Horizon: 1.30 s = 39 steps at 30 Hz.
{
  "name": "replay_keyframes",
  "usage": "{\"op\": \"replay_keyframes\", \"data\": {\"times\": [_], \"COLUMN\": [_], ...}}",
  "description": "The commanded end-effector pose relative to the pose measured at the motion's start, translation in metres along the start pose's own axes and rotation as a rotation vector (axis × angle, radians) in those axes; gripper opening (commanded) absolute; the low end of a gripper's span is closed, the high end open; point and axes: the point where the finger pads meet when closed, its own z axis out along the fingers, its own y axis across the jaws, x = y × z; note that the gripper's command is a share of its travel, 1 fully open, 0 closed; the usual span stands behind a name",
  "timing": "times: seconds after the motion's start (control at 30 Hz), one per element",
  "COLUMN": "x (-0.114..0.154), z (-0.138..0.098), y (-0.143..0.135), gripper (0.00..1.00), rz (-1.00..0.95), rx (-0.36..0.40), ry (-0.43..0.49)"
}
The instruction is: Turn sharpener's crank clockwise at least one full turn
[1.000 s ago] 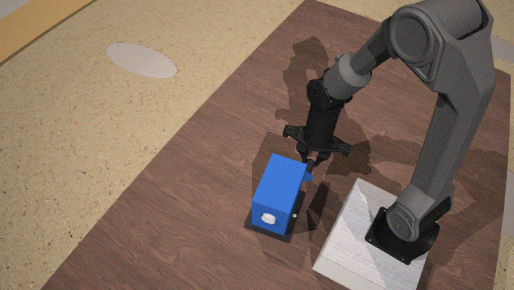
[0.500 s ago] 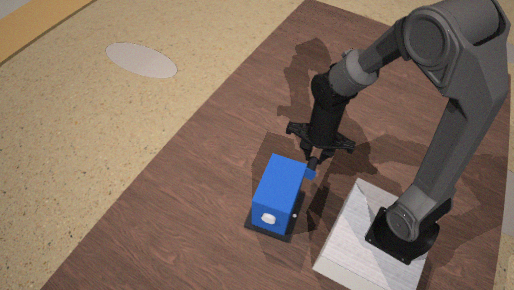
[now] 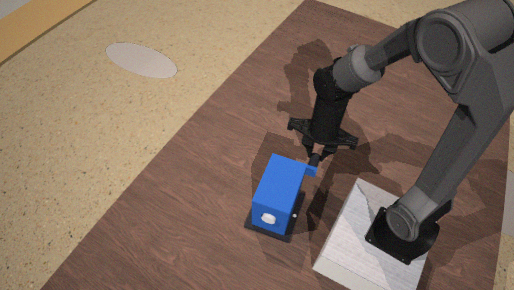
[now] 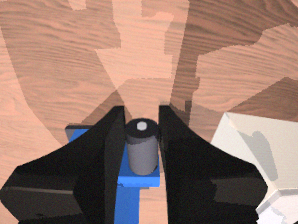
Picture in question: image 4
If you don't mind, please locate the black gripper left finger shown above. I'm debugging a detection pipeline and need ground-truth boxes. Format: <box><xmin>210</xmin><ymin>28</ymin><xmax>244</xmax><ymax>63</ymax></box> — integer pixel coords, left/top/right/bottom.
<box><xmin>0</xmin><ymin>106</ymin><xmax>126</xmax><ymax>224</ymax></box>

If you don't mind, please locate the blue block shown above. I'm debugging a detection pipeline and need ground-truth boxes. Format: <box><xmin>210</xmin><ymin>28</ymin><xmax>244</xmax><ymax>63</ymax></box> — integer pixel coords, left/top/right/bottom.
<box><xmin>64</xmin><ymin>118</ymin><xmax>160</xmax><ymax>224</ymax></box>

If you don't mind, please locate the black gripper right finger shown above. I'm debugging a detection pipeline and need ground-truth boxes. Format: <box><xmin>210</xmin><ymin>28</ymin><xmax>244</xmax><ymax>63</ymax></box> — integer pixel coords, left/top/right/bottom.
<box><xmin>158</xmin><ymin>105</ymin><xmax>268</xmax><ymax>224</ymax></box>

